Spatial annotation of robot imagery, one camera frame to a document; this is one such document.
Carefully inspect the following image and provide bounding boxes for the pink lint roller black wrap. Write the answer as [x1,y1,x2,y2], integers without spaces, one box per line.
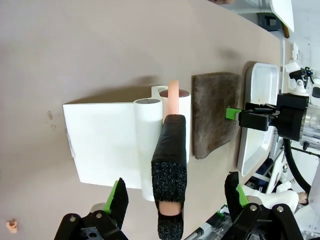
[150,79,193,240]

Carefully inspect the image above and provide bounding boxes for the person's forearm white sleeve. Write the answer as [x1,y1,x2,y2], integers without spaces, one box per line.
[243,183,301,220]

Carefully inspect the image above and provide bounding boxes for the white rectangular tray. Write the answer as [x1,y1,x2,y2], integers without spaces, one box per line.
[236,61,280,177]

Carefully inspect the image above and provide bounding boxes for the white curved chair shell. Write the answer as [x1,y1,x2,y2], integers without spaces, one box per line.
[270,0,295,33]

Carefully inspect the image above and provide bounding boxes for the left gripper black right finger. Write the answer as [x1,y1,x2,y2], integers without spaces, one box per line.
[219,171,303,240]

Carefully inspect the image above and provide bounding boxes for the person's hand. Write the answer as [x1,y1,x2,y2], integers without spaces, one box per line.
[297,191,310,206]

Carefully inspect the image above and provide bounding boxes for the white camera mount stand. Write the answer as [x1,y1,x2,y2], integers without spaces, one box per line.
[284,41,315,95]

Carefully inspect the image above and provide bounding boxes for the brown microfibre cloth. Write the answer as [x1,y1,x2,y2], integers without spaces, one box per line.
[191,71,242,161]

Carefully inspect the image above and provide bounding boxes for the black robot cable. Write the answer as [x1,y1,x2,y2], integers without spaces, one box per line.
[282,138,313,194]

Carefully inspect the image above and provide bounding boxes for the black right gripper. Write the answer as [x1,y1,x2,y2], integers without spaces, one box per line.
[225,93,310,142]

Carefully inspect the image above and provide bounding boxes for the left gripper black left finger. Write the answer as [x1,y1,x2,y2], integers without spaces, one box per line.
[53,177,130,240]

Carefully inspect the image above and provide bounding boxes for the pinkish crumb piece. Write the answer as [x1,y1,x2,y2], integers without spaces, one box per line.
[6,219,19,234]

